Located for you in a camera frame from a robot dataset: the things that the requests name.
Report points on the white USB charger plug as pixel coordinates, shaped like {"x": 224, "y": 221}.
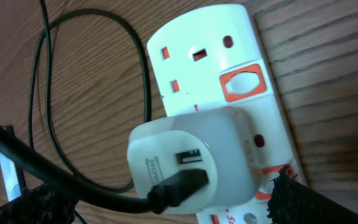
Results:
{"x": 202, "y": 160}

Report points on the white power strip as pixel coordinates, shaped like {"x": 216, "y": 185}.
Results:
{"x": 211, "y": 58}

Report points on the Samsung Galaxy smartphone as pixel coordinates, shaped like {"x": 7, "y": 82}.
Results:
{"x": 13, "y": 178}

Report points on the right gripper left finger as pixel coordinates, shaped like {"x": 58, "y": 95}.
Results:
{"x": 41, "y": 205}

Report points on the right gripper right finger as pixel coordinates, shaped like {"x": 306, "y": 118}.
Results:
{"x": 293, "y": 202}

